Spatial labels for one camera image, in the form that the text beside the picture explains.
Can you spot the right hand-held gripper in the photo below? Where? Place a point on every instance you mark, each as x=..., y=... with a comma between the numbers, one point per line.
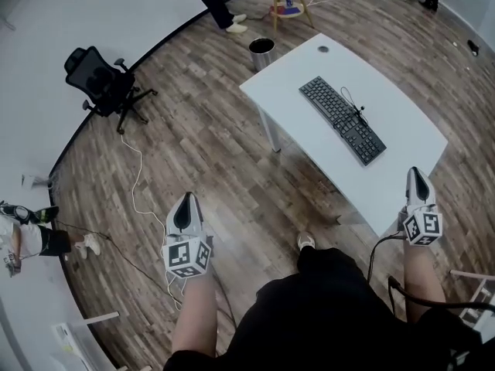
x=421, y=224

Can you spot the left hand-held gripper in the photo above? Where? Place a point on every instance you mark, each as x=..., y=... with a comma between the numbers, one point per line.
x=185, y=255

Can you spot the black keyboard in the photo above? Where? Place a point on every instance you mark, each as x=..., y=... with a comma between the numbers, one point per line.
x=328, y=103

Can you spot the person's left forearm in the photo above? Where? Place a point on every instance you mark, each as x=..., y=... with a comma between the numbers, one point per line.
x=193, y=315

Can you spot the person's right forearm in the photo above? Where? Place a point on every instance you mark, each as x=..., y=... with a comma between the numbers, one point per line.
x=421, y=276

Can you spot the person's white shoe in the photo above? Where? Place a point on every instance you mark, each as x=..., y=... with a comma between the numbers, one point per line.
x=305, y=241

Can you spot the white rectangular table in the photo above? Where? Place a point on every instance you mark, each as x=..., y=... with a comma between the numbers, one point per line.
x=305, y=130

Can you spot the person's black clothing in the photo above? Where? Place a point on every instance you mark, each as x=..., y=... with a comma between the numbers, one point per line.
x=317, y=303

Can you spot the small black bag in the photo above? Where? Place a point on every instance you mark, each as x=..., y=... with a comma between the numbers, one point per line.
x=472, y=46

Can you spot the black office chair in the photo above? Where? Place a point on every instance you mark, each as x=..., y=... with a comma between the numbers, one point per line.
x=96, y=79

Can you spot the metal trash can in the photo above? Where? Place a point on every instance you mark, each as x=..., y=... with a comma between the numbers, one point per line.
x=263, y=58

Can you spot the white furniture frame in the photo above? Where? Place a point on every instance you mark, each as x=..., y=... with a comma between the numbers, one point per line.
x=100, y=317

